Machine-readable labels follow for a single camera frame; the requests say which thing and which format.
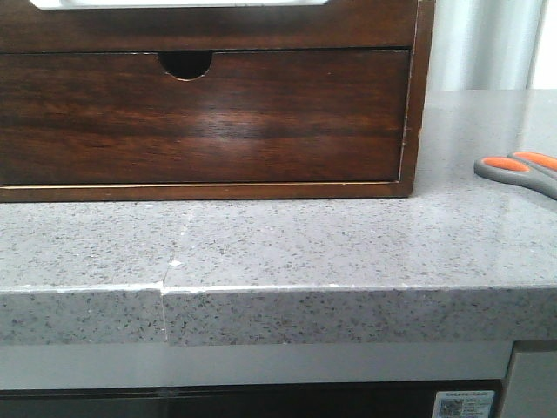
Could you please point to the white QR code sticker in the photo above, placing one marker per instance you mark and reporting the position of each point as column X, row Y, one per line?
column 463, row 404

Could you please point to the wooden drawer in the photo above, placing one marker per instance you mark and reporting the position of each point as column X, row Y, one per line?
column 254, row 116
column 335, row 24

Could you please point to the grey orange handled scissors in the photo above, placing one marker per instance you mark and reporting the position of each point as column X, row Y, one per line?
column 532, row 170

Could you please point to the dark wooden drawer cabinet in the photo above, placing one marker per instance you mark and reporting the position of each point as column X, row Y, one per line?
column 189, row 64

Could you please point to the grey cabinet door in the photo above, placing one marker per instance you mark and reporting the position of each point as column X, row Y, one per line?
column 531, row 383

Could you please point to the black appliance under counter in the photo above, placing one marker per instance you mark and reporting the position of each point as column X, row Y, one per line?
column 356, row 399

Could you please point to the white curtain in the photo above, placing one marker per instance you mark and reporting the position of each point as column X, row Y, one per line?
column 484, row 45

